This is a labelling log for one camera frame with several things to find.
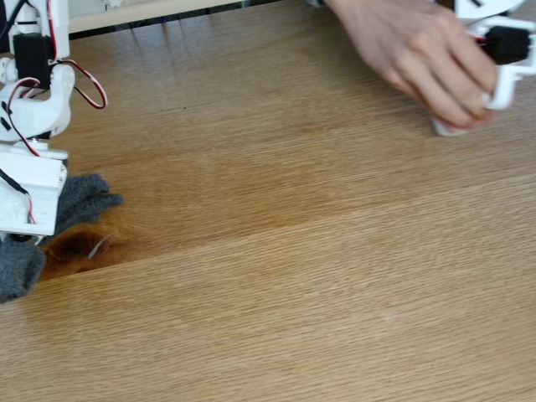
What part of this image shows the person's hand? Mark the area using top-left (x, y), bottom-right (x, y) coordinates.
top-left (324, 0), bottom-right (500, 129)

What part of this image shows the white leader arm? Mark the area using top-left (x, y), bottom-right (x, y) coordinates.
top-left (430, 0), bottom-right (536, 137)

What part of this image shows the grey fleece cloth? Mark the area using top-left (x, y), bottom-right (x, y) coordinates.
top-left (0, 173), bottom-right (126, 305)

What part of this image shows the pale wooden stand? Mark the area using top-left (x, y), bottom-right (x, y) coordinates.
top-left (66, 0), bottom-right (252, 34)

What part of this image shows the short white liquid streak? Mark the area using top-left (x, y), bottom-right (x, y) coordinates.
top-left (87, 236), bottom-right (111, 259)

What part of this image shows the looped red black cable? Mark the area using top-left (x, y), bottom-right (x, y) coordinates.
top-left (49, 58), bottom-right (109, 110)

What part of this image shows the white gripper camera mount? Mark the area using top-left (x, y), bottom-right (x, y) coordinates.
top-left (0, 142), bottom-right (69, 246)

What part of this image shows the thin red white cable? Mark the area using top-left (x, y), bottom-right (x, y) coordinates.
top-left (0, 169), bottom-right (37, 224)

